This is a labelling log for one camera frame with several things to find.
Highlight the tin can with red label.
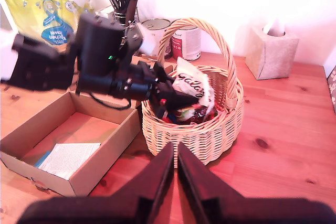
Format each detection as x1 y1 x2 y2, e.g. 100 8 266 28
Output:
170 20 202 62

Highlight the tin can with white label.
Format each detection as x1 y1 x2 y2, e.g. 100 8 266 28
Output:
140 18 172 58

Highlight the brown wooden tool handle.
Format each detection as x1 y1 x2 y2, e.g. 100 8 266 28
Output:
125 0 139 27

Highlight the blue Terry's chocolate egg bag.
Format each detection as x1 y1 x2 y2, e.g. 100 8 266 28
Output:
161 110 195 125

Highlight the yellow kitchen towel pack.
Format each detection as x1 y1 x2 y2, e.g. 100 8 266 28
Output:
1 0 93 49

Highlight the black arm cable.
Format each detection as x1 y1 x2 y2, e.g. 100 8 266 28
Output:
89 92 132 111

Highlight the pale cube tissue box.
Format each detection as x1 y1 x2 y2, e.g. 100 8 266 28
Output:
245 18 300 81

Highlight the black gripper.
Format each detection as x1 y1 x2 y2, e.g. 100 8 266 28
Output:
125 60 200 120

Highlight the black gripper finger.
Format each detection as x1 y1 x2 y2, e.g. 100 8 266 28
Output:
177 142 245 224
110 142 175 224

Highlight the blue card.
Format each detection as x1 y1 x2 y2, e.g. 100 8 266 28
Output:
34 151 52 168

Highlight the paw print cushion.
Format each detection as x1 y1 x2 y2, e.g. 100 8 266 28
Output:
325 63 336 114

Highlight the woven wicker basket with handle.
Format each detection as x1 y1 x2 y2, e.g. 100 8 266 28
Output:
141 17 245 166

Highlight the white printed paper leaflet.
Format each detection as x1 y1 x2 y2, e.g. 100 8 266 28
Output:
38 142 102 181

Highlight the white Galaxy egg bag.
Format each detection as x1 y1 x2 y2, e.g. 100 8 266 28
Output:
172 56 219 124

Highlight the open cardboard box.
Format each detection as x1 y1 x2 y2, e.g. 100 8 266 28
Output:
0 58 174 197

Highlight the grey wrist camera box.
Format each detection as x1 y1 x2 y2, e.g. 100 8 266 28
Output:
123 23 159 55

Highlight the small white carton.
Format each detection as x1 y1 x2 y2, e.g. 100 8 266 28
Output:
94 5 116 20

